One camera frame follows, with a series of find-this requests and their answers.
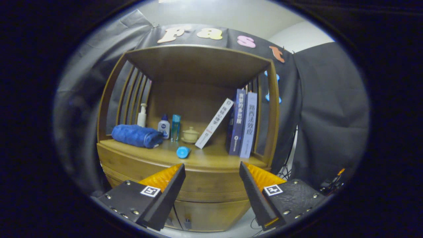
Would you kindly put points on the wooden drawer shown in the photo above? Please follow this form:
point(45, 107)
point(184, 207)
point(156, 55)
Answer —
point(205, 185)

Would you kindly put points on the blue folded towel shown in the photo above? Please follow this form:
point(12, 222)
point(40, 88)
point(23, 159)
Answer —
point(135, 135)

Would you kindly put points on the beige lidded teacup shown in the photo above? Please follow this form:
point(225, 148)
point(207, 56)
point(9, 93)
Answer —
point(190, 135)

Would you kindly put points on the wooden cabinet door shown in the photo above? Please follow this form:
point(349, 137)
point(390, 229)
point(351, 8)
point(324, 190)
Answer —
point(172, 218)
point(214, 215)

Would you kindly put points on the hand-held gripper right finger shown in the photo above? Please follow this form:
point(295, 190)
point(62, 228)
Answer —
point(256, 198)

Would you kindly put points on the black light stand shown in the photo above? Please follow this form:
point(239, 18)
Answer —
point(287, 167)

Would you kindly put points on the black backdrop cloth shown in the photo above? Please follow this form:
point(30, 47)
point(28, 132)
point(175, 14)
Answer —
point(330, 115)

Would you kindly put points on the dark blue book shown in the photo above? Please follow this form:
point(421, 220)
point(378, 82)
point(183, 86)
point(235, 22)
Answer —
point(238, 125)

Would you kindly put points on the white pump bottle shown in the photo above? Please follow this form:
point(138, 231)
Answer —
point(142, 119)

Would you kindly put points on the wooden cabinet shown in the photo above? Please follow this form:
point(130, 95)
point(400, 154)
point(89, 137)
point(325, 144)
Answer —
point(191, 99)

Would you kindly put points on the white bottle with blue cap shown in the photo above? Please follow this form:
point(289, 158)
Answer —
point(164, 127)

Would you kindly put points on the light purple book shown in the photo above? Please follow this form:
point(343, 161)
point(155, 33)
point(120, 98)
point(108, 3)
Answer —
point(249, 129)

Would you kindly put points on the blue tube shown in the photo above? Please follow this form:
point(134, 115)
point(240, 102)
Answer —
point(182, 152)

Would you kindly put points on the black orange clamp device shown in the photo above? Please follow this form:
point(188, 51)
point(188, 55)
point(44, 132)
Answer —
point(330, 185)

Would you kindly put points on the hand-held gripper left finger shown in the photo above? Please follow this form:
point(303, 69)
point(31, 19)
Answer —
point(168, 201)

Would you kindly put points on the white book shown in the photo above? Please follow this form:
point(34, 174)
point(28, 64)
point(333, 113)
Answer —
point(214, 124)

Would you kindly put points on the wooden countertop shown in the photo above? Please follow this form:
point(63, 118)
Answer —
point(211, 155)

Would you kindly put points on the clear blue bottle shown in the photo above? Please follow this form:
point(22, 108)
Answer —
point(175, 127)

